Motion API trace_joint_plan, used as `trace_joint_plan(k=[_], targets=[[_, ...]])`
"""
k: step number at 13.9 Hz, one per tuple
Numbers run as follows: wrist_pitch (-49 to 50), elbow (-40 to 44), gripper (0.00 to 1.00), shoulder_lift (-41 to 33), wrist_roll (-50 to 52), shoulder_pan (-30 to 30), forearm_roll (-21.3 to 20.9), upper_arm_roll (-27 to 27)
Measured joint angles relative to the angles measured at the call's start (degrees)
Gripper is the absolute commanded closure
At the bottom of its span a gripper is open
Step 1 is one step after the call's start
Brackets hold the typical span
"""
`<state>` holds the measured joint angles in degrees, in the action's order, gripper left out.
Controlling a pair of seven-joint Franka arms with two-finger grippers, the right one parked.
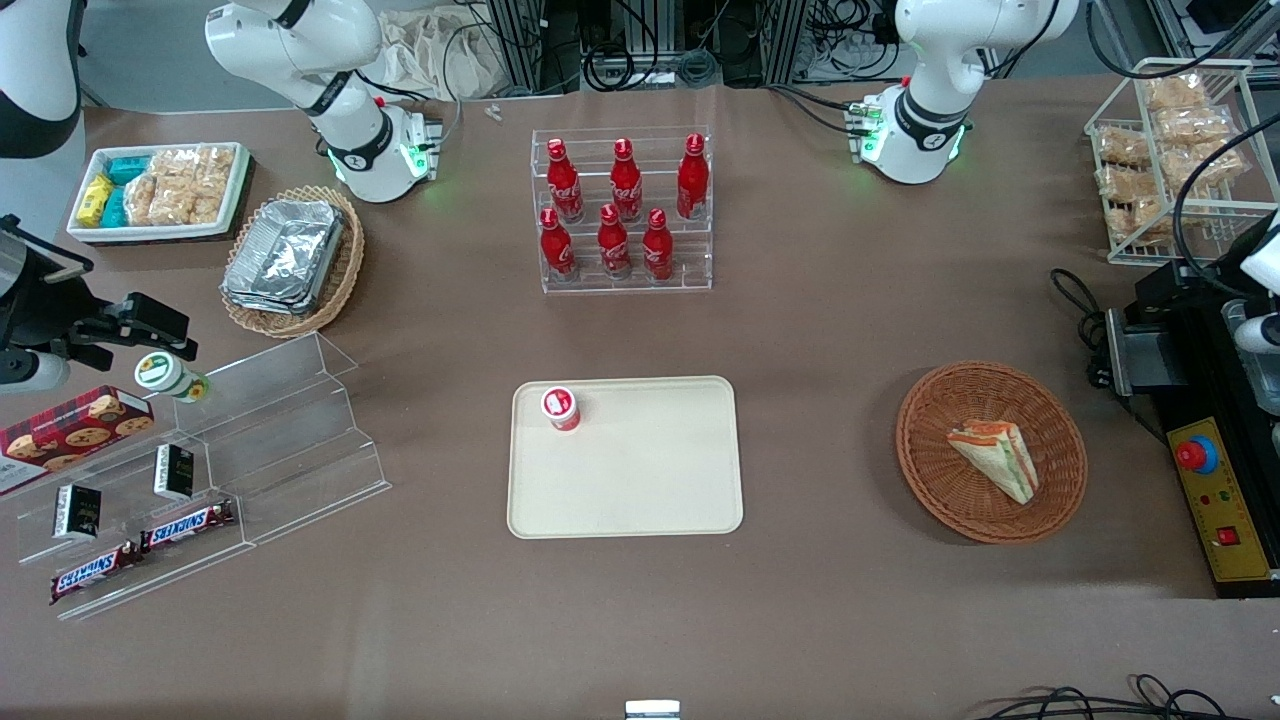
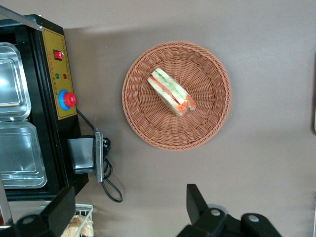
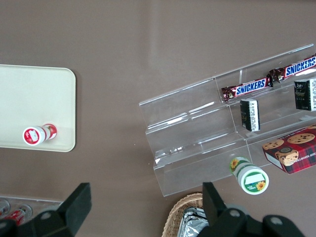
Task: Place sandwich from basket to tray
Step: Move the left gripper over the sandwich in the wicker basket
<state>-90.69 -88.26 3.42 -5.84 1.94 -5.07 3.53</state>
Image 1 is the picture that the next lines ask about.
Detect black cables at arm base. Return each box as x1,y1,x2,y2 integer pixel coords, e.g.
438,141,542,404
768,84,873,137

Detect stacked aluminium foil containers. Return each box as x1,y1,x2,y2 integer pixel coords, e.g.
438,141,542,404
222,199,346,317

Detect yellow snack packet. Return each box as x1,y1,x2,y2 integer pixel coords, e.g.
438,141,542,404
77,174,115,229

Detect triangle sandwich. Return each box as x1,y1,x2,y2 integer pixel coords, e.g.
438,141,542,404
946,420,1041,505

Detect black floor cables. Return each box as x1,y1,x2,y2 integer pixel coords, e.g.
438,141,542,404
975,674,1280,720

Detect cream cloth bag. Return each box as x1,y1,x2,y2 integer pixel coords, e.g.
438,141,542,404
372,8,503,101

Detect red tartan cookie box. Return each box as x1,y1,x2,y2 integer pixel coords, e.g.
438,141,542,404
0,386,156,498

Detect green white lidded cup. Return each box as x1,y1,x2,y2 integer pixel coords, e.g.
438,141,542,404
135,352,211,405

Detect bagged fried cracker packet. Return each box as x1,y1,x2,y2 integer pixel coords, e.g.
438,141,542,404
1097,164,1161,202
1155,105,1237,147
1145,75,1207,112
1104,195,1171,247
1094,125,1152,167
1160,140,1247,191

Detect black coiled power cable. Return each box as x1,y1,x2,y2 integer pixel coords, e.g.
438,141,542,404
1050,268,1117,391

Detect red white lidded cup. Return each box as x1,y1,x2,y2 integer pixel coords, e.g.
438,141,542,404
541,386,582,432

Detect white wire rack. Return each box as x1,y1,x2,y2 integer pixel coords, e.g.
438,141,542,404
1085,58,1280,267

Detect cream plastic serving tray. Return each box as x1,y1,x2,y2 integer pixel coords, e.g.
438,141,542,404
507,376,745,540

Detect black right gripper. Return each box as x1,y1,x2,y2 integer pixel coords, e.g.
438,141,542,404
0,215,199,364

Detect clear acrylic step shelf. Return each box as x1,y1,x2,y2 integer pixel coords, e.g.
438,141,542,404
0,332,393,623

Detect snickers chocolate bar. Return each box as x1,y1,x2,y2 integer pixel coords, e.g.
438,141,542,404
50,541,143,605
140,500,237,553

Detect white rectangular snack tray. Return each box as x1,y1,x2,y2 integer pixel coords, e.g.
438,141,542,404
67,142,251,244

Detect clear rice cracker packet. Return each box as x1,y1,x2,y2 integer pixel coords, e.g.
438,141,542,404
150,148,203,183
150,178,197,227
192,145,236,227
124,172,163,227

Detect small black chocolate box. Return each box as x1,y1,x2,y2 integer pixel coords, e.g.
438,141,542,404
52,484,103,542
153,444,196,501

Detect clear acrylic bottle rack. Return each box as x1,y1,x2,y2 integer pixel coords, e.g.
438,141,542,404
530,127,713,294

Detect yellow control panel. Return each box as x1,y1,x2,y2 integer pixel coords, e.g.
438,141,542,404
1167,418,1280,583

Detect aluminium profile frame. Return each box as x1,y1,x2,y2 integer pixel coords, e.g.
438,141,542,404
488,0,583,97

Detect oval light wicker basket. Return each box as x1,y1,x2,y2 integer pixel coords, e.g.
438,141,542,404
220,185,366,339

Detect black machine housing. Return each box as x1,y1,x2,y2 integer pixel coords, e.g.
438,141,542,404
1105,258,1280,599

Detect round brown wicker basket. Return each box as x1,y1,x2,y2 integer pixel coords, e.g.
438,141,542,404
896,361,1088,545

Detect red cola bottle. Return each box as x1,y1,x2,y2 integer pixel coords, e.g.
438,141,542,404
610,138,644,223
598,204,633,281
540,208,578,283
677,133,710,221
642,208,675,283
547,138,585,223

